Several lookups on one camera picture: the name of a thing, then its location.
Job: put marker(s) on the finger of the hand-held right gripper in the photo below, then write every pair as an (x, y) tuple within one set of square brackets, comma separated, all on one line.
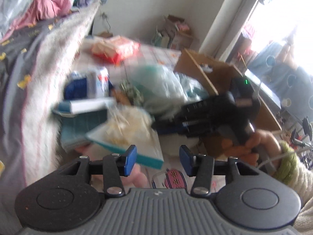
[(171, 130), (171, 122)]

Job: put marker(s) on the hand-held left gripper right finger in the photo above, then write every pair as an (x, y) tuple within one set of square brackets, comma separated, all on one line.
[(186, 161)]

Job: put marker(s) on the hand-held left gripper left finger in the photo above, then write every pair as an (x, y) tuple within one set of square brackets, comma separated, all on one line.
[(129, 161)]

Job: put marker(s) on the person's right forearm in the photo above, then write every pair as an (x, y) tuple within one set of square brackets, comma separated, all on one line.
[(296, 176)]

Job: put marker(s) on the pink soft cloth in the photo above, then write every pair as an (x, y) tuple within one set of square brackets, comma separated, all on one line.
[(137, 178)]

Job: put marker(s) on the person's right hand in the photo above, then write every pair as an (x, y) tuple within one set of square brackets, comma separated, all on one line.
[(259, 142)]

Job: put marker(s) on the clear plastic bag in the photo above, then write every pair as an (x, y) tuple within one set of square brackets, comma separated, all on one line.
[(161, 85)]

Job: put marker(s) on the large brown cardboard box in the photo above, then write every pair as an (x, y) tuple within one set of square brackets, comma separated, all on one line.
[(220, 68)]

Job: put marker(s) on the green white twisted cloth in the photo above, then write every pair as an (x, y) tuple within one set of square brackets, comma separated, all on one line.
[(130, 91)]

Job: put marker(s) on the blue cloth with circles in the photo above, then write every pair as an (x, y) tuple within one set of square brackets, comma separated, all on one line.
[(281, 73)]

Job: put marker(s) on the checked teapot print tablecloth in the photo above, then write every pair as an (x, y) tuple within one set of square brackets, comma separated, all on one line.
[(156, 56)]

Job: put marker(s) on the flat white teal box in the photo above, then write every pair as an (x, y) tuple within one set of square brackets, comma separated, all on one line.
[(83, 105)]

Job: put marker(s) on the black metal stand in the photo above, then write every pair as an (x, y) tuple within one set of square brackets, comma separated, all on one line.
[(304, 132)]

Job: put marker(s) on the blue white carton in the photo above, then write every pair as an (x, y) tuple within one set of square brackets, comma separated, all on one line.
[(89, 84)]

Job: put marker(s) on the small cardboard box with packets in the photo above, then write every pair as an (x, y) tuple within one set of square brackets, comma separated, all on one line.
[(174, 33)]

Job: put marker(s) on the red snack packet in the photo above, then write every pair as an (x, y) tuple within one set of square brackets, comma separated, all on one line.
[(115, 47)]

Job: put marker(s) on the grey blanket with yellow print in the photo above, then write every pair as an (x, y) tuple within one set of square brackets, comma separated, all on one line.
[(31, 83)]

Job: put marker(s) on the pink grey quilt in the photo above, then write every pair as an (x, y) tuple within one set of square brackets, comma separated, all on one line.
[(29, 2)]

